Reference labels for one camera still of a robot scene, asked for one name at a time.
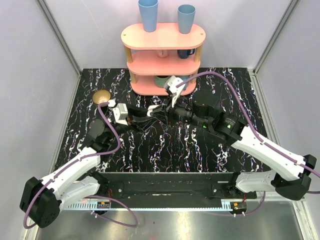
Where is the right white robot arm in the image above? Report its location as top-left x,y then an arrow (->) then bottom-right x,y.
147,92 -> 317,201

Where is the pink three-tier wooden shelf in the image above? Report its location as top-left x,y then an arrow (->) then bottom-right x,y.
121,23 -> 206,96

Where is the light blue tumbler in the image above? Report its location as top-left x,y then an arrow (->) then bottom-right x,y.
138,0 -> 159,33
177,4 -> 196,34

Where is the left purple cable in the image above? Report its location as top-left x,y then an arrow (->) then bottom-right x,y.
23,99 -> 139,230

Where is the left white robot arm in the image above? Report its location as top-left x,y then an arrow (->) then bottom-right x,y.
19,103 -> 160,229

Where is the purple cable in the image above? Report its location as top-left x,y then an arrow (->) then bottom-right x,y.
176,71 -> 320,217
23,99 -> 139,230

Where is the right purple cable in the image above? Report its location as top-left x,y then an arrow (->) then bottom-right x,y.
176,71 -> 320,217

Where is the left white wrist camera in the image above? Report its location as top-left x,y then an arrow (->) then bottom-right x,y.
112,103 -> 128,126

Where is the white oval case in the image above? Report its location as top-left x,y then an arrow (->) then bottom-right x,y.
146,104 -> 160,117

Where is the left light blue tumbler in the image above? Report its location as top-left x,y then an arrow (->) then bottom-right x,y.
138,0 -> 159,33

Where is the pink mug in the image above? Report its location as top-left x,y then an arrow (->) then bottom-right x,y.
156,49 -> 169,58

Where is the dark blue mug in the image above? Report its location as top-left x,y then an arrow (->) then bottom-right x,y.
177,48 -> 196,59

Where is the black mounting base plate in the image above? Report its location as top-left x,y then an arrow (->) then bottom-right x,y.
85,171 -> 257,200

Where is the green ceramic mug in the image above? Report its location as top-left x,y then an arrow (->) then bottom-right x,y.
154,75 -> 170,88

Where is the light blue ceramic mug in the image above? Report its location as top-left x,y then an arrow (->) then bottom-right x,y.
181,75 -> 189,91

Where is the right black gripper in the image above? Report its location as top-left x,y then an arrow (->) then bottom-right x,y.
149,92 -> 211,129

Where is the right light blue tumbler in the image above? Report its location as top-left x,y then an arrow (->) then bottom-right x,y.
177,4 -> 196,34

